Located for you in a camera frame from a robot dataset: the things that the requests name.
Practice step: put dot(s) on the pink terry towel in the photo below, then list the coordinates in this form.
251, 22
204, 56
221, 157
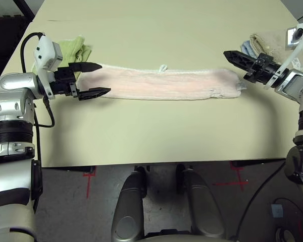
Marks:
154, 83

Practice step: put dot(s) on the grey sneaker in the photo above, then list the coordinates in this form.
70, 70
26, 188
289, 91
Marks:
288, 233

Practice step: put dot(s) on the small grey floor box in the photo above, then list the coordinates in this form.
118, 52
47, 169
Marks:
277, 210

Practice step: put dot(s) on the green folded towel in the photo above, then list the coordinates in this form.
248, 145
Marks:
73, 46

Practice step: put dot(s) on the light blue folded towel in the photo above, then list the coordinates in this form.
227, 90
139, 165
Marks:
247, 48

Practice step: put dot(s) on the beige robot waist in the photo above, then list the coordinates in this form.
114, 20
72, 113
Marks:
192, 238

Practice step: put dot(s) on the black foam floor mat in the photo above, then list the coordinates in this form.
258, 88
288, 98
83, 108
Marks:
2, 45

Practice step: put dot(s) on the beige folded towel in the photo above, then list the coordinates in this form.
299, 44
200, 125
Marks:
270, 40

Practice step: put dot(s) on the grey right robot leg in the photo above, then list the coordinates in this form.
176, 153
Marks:
202, 201

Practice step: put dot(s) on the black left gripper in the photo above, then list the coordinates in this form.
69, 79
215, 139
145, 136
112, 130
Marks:
64, 83

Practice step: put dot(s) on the grey left robot leg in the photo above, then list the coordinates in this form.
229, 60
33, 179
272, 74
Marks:
128, 201

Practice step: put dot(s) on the black metal frame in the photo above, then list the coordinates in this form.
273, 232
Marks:
26, 8

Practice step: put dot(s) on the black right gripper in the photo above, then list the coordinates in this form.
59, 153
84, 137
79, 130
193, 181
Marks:
263, 70

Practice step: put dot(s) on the grey robot leg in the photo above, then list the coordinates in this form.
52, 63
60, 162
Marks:
128, 201
202, 201

